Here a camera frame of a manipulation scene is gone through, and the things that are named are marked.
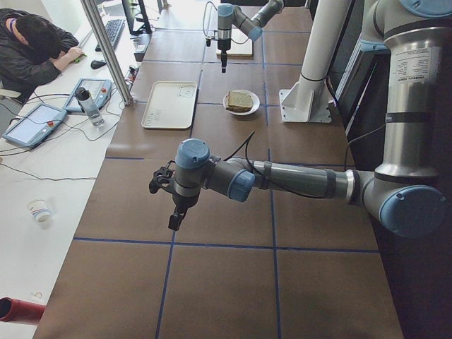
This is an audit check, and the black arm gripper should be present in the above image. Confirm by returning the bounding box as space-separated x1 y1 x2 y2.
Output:
168 194 198 231
218 38 230 73

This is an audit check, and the brown bread slice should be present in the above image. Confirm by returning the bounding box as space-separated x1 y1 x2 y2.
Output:
226 91 253 113

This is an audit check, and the white round plate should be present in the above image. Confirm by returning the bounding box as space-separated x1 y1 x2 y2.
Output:
222 90 260 115

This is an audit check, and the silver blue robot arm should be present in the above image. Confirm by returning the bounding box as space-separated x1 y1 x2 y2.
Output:
149 1 451 237
217 1 285 73

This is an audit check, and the wooden cutting board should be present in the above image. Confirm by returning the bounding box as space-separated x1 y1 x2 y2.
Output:
227 40 254 58

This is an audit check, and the cream bear serving tray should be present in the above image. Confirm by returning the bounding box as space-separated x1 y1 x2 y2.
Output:
141 81 198 130

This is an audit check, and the white mounting column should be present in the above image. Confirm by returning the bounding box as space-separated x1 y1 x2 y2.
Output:
299 0 353 84

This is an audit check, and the black keyboard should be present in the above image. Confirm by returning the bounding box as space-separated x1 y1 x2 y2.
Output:
105 19 126 50

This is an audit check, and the black computer mouse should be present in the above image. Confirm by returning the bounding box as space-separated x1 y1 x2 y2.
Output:
90 60 107 70

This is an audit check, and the teach pendant far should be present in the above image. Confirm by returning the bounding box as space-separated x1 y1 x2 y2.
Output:
63 78 112 115

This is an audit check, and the teach pendant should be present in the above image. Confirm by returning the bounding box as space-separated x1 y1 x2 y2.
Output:
63 78 112 115
2 103 67 148

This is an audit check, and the clear water bottle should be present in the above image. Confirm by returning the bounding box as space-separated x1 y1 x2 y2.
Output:
75 87 104 126

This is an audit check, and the paper cup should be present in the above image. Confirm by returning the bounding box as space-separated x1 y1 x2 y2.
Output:
28 199 50 222

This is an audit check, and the teach pendant near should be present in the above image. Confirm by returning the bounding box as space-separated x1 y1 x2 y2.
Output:
2 103 67 148

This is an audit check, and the red cylinder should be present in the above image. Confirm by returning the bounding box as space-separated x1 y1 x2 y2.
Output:
1 297 45 325

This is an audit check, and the person in black jacket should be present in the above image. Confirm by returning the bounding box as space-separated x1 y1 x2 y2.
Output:
1 8 84 104

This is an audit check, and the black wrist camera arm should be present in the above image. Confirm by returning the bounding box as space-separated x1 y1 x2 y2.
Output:
204 30 218 47
148 160 175 194

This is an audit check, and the black camera cable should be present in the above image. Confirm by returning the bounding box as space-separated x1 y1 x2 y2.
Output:
222 130 333 199

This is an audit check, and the white column base plate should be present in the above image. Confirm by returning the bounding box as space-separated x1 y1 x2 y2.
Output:
278 86 332 124

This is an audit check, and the aluminium frame post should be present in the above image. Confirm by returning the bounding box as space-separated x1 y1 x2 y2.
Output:
81 0 133 106

